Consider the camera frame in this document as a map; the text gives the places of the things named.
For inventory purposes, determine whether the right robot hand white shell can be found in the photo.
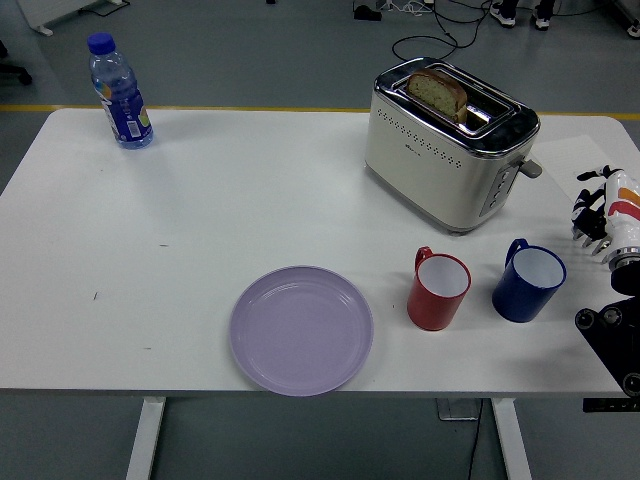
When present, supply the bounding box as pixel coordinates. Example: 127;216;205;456
569;164;640;260

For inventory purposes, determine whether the grey toaster lever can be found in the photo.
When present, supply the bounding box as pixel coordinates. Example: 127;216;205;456
517;155;544;179

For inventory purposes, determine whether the slice of toast bread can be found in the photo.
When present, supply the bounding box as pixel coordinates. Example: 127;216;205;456
405;68;470;124

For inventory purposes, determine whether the purple plate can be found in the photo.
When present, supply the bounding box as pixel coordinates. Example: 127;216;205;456
228;265;375;398

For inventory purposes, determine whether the metal toast rack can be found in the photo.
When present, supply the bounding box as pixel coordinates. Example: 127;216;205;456
571;223;614;259

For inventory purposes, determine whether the white paper sheet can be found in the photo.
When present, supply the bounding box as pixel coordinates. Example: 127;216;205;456
533;132;640;207

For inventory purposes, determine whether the blue mug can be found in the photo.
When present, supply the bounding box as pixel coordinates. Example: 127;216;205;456
491;238;568;323

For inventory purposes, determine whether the cream and chrome toaster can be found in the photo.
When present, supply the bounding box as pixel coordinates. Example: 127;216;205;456
363;56;541;236

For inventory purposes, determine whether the black table control panel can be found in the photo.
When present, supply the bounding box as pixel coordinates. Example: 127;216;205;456
582;397;640;414

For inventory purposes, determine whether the red mug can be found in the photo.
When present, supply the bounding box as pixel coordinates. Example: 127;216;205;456
406;245;472;332

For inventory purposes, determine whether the person's shoe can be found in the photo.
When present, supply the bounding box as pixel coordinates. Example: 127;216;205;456
488;0;519;29
531;0;556;31

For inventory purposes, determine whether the white table leg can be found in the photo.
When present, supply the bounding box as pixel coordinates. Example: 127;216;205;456
124;397;167;480
489;398;534;480

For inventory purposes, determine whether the grey under-table box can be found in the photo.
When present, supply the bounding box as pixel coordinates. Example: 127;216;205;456
434;398;484;422

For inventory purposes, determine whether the black power adapter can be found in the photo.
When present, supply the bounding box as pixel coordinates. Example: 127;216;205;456
352;2;384;22

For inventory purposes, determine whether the blue labelled water bottle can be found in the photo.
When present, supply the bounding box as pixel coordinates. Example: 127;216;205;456
86;32;155;152

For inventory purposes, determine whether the white furniture base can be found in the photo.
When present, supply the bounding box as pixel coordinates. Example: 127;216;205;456
17;0;130;37

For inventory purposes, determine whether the black office chair base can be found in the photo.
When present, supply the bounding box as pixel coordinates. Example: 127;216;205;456
0;39;34;87

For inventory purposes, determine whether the black floor cable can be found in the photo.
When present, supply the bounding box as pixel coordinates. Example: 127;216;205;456
391;0;501;63

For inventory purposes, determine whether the black under-table cable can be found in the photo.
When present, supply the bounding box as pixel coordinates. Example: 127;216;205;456
466;399;484;480

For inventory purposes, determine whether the white floor cable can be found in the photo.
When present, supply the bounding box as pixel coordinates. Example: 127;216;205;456
377;0;437;16

